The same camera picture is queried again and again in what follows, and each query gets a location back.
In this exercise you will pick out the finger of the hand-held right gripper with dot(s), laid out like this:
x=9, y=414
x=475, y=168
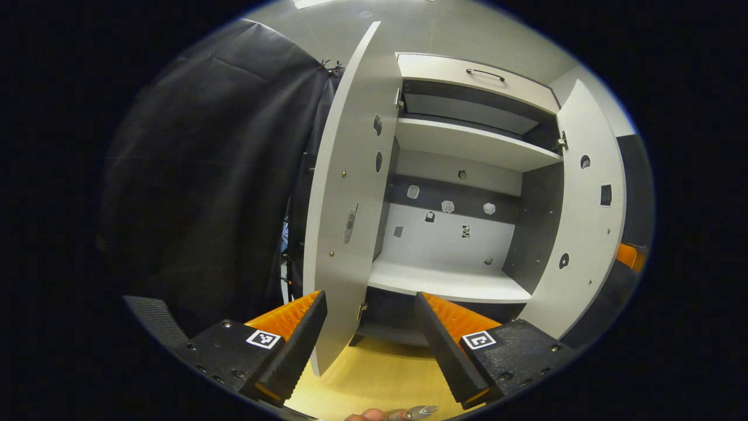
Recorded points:
x=630, y=257

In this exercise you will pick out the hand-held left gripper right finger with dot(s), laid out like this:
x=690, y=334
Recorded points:
x=447, y=356

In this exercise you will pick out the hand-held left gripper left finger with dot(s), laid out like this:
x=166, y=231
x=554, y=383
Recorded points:
x=295, y=351

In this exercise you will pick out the grey cabinet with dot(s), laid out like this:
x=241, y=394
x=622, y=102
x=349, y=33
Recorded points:
x=537, y=222

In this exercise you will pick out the grey cabinet shelf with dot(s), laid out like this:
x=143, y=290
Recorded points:
x=467, y=140
x=444, y=280

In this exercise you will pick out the metal door hinge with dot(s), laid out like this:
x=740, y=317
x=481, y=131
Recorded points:
x=399, y=98
x=362, y=311
x=563, y=140

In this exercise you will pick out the black backdrop cloth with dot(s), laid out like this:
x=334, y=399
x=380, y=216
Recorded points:
x=204, y=175

